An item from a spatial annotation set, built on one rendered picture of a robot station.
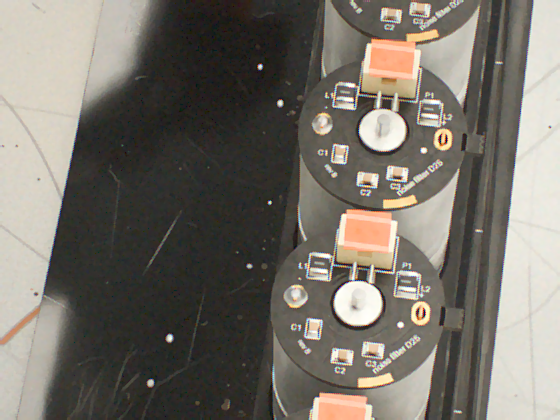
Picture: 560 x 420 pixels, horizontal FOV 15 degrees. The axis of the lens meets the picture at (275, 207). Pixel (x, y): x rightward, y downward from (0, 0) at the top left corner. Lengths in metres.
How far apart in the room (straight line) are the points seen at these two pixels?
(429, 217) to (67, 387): 0.07
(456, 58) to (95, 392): 0.08
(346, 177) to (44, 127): 0.09
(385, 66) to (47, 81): 0.10
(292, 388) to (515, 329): 0.07
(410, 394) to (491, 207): 0.03
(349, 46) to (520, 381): 0.07
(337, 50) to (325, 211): 0.03
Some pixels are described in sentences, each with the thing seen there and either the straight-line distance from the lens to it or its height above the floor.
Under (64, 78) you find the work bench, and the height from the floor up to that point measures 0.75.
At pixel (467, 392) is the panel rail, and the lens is 0.31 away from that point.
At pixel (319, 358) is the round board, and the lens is 0.31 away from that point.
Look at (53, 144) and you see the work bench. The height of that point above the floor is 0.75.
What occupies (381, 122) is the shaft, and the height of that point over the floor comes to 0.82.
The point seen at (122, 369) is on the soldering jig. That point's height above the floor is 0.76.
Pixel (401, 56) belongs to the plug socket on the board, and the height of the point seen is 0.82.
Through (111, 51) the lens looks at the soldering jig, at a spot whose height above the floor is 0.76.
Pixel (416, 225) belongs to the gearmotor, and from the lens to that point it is 0.33.
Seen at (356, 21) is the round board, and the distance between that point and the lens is 0.33.
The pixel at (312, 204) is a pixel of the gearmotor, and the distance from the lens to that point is 0.33.
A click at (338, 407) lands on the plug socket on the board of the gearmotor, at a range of 0.30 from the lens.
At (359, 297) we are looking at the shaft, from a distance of 0.31.
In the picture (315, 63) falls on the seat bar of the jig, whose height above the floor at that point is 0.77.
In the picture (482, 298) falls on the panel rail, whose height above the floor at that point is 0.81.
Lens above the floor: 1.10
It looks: 65 degrees down
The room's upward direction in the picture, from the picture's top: straight up
